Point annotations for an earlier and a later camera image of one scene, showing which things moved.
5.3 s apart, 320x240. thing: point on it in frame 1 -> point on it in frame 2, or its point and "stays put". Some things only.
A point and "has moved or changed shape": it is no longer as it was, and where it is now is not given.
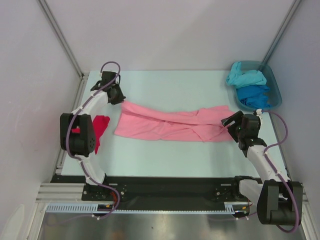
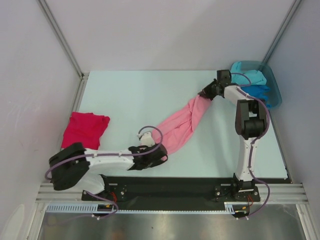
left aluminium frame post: (83, 76) stays put
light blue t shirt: (236, 78) stays put
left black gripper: (120, 99) -> (154, 163)
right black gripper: (233, 124) -> (208, 90)
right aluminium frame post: (276, 39) stays put
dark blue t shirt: (254, 96) stays put
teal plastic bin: (274, 92) stays put
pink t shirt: (203, 124) has moved or changed shape
